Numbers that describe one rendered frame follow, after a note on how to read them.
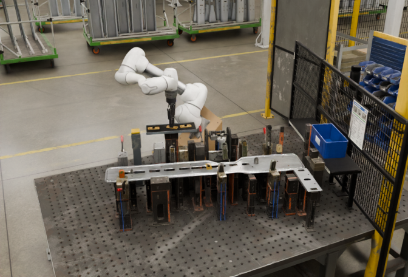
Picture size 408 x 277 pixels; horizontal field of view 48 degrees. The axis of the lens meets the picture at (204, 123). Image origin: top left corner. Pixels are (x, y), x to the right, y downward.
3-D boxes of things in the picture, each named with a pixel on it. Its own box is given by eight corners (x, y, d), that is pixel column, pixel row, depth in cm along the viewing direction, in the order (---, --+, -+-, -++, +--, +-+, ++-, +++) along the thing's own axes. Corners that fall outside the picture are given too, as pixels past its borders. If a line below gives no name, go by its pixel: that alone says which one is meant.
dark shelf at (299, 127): (330, 176, 307) (331, 172, 306) (288, 122, 388) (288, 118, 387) (361, 173, 310) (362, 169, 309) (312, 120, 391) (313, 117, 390)
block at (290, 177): (284, 216, 316) (287, 181, 305) (279, 207, 326) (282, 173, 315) (297, 215, 317) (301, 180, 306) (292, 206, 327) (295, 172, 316)
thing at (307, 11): (328, 153, 548) (350, -20, 465) (319, 156, 542) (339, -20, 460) (269, 113, 659) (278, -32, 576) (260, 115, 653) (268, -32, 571)
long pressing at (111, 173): (104, 185, 299) (104, 183, 298) (105, 168, 319) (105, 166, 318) (306, 169, 318) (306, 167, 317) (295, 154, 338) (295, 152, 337)
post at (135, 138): (134, 186, 351) (130, 135, 333) (134, 181, 358) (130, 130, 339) (144, 186, 352) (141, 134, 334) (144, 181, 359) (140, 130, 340)
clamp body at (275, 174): (266, 220, 312) (269, 176, 298) (262, 210, 323) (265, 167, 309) (280, 219, 314) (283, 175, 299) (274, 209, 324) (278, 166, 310)
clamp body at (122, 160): (119, 201, 332) (115, 158, 318) (119, 193, 343) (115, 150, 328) (132, 200, 334) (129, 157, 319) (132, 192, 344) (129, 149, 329)
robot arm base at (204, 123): (186, 135, 400) (182, 132, 397) (201, 115, 400) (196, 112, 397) (195, 143, 384) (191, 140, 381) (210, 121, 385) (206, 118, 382)
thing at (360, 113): (362, 152, 308) (368, 109, 295) (347, 137, 328) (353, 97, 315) (364, 152, 308) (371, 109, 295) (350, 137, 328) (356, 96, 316)
